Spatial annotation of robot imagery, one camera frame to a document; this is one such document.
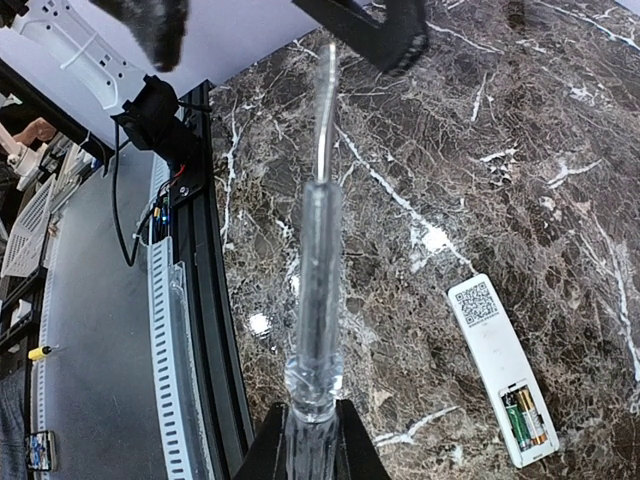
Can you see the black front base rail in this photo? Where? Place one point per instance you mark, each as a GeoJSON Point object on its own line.
{"type": "Point", "coordinates": [195, 230]}

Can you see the yellow handled screwdriver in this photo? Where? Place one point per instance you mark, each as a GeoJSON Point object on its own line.
{"type": "Point", "coordinates": [40, 352]}

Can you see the green AAA battery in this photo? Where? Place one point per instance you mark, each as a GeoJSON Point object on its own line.
{"type": "Point", "coordinates": [518, 425]}

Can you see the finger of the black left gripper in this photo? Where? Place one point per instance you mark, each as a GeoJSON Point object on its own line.
{"type": "Point", "coordinates": [391, 45]}

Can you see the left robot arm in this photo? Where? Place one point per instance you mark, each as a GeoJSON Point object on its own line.
{"type": "Point", "coordinates": [144, 106]}

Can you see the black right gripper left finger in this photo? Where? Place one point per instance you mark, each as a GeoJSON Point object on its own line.
{"type": "Point", "coordinates": [266, 457]}

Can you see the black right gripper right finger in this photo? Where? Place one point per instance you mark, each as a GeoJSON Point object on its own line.
{"type": "Point", "coordinates": [356, 457]}

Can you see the white remote control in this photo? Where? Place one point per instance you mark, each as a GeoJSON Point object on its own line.
{"type": "Point", "coordinates": [500, 360]}

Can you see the white left cable duct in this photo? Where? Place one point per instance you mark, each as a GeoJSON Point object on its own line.
{"type": "Point", "coordinates": [166, 318]}

